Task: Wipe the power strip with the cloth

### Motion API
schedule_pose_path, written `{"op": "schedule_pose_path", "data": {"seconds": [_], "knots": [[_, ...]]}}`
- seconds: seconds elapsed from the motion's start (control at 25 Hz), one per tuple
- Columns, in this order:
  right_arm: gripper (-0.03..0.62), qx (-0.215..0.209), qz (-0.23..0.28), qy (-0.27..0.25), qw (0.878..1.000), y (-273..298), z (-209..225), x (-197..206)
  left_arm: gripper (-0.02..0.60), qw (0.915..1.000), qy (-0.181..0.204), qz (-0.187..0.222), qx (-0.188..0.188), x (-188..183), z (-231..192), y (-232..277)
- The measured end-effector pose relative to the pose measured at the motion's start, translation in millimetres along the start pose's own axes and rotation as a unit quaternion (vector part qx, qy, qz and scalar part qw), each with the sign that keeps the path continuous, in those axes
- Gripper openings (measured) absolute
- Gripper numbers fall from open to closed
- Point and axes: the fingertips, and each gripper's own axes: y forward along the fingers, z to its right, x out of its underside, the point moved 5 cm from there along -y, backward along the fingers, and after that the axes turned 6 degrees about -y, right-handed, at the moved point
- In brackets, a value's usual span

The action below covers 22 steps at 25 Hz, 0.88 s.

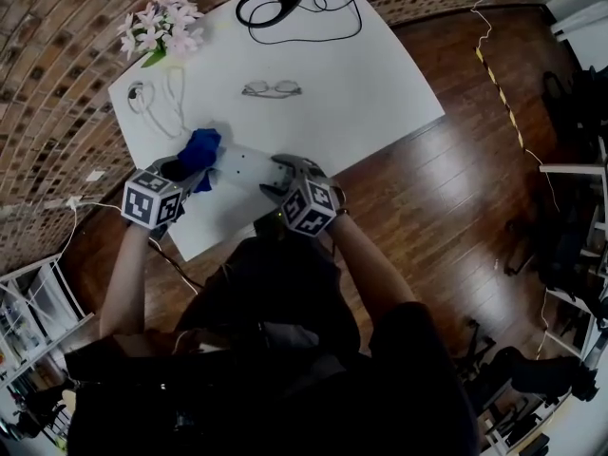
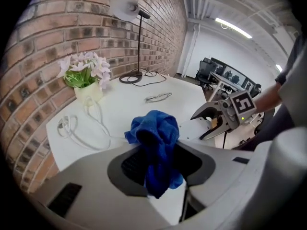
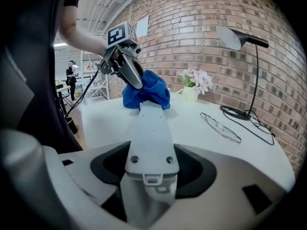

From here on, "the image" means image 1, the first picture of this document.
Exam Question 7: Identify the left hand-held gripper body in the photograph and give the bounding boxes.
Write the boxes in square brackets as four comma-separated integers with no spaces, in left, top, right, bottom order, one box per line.
[122,162,209,241]

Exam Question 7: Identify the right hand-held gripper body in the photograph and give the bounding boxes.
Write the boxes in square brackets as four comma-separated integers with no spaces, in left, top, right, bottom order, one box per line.
[279,158,348,238]

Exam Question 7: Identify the blue cloth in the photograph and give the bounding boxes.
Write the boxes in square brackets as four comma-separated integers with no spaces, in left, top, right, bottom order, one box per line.
[177,128,224,194]

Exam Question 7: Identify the white power strip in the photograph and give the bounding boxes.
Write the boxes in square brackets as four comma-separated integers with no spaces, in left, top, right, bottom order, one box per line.
[211,142,286,197]

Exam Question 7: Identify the person's left forearm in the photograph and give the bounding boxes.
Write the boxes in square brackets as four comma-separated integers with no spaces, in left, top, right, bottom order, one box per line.
[98,223,148,336]

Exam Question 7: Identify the person's right forearm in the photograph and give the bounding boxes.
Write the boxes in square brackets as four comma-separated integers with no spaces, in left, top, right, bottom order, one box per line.
[330,214,419,322]

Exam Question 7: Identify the thin-framed eyeglasses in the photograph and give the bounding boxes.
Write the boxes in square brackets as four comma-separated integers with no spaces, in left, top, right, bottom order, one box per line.
[240,79,303,99]

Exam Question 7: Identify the pink flowers in pot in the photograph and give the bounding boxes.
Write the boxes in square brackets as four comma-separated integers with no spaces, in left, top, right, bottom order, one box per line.
[117,0,206,69]

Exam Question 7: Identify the person's body in black clothing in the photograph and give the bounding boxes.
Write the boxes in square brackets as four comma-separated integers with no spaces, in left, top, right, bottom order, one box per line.
[66,216,481,456]

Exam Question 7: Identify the white metal shelf rack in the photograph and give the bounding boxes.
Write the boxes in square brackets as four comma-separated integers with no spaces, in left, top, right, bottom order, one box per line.
[0,254,96,389]

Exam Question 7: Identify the yellow black striped tape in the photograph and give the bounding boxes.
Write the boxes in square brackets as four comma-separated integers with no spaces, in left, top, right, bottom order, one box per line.
[474,47,524,145]

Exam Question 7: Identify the white office desk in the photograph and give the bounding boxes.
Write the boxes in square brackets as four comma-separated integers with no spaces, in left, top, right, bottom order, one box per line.
[539,162,608,355]

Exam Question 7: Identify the black office chair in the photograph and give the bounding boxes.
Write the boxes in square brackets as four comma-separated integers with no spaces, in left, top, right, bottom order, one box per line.
[543,64,608,137]
[488,347,598,403]

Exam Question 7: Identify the white power strip cable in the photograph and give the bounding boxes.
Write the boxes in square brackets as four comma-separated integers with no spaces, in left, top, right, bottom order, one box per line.
[126,66,191,140]

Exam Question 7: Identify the white floor cable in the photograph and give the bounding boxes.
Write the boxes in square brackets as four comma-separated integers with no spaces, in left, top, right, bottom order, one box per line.
[469,0,560,211]
[75,200,199,296]

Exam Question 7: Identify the white thin cable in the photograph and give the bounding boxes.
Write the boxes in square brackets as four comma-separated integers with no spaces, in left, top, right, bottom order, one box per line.
[23,206,78,308]

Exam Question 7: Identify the black lamp cable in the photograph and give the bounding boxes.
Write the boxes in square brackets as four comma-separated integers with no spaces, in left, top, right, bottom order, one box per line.
[246,0,371,46]

